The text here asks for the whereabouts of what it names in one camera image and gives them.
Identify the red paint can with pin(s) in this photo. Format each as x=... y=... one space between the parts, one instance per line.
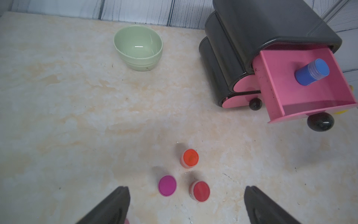
x=199 y=191

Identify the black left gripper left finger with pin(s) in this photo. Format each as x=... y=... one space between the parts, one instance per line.
x=112 y=210

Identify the pink drawer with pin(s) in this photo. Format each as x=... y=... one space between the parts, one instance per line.
x=246 y=84
x=253 y=101
x=286 y=99

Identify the pink top drawer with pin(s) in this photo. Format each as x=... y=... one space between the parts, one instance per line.
x=286 y=99

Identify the black drawer cabinet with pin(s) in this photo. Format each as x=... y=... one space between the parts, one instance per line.
x=237 y=31

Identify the blue paint can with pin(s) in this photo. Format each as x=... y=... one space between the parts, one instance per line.
x=312 y=72

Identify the magenta paint can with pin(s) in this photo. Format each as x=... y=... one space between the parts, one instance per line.
x=167 y=185

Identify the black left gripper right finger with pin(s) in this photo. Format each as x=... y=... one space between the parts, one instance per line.
x=262 y=209

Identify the orange paint can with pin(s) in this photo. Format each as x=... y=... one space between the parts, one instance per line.
x=189 y=159

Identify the pink bottom drawer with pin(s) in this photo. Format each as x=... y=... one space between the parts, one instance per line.
x=253 y=101

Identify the light green bowl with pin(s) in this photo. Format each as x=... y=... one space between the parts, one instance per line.
x=139 y=46

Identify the pink middle drawer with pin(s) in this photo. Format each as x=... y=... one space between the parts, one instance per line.
x=246 y=84

